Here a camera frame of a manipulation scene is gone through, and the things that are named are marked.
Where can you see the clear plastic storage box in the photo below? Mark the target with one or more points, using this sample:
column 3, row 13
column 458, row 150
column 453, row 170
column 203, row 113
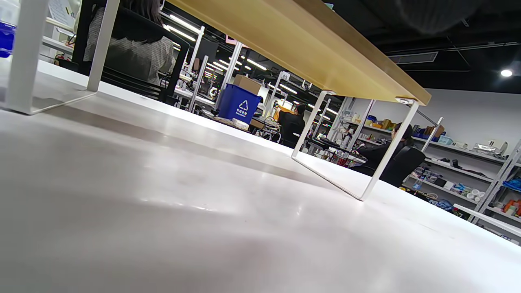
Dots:
column 6, row 38

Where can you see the blue recycling bin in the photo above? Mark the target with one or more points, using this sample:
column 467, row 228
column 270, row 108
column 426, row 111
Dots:
column 238, row 103

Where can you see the brown cardboard box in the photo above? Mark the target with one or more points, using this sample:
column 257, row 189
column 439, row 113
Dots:
column 246, row 83

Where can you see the wooden tabletop organizer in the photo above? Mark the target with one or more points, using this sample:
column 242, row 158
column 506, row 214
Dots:
column 309, row 44

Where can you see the person's left hand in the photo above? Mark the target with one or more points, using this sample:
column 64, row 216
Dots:
column 439, row 14

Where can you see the metal shelving unit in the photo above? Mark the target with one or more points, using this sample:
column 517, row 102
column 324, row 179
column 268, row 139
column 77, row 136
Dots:
column 460, row 171

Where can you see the black office chair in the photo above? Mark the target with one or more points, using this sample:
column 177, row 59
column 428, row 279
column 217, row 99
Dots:
column 130, row 83
column 407, row 162

